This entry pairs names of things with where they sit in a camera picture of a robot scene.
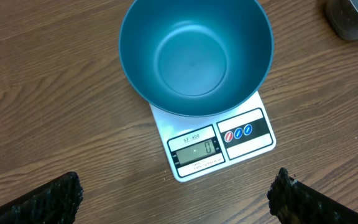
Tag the white digital kitchen scale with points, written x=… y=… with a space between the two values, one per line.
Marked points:
x=197 y=146

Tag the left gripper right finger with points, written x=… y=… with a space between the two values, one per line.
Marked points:
x=294 y=202

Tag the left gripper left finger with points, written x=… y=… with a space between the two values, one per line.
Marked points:
x=54 y=202

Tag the clear plastic container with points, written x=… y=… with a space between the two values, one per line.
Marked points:
x=350 y=18

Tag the teal bowl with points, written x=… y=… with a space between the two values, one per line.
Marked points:
x=196 y=57

